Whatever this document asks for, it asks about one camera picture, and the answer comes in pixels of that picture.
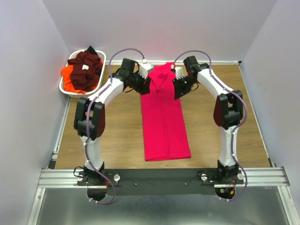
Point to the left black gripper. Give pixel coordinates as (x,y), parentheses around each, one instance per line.
(143,88)

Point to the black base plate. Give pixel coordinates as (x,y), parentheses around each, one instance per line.
(127,182)

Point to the black t shirt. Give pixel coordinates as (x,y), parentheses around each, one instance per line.
(91,51)

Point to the left aluminium rail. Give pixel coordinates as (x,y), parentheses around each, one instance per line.
(56,148)

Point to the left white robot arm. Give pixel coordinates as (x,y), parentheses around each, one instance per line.
(89,119)

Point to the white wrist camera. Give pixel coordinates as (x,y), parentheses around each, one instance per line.
(145,68)
(178,71)

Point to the orange t shirt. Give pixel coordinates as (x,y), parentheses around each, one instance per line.
(81,77)

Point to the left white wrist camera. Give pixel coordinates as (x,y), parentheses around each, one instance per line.
(145,68)

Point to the pink t shirt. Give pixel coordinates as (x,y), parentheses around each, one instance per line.
(163,126)

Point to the front aluminium rail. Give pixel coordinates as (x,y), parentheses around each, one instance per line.
(253,177)

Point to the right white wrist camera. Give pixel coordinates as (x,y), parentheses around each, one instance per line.
(178,71)

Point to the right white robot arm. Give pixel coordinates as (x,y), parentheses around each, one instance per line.
(228,110)

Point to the maroon t shirt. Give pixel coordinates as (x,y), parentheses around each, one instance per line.
(85,58)

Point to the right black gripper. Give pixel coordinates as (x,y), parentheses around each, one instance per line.
(178,90)

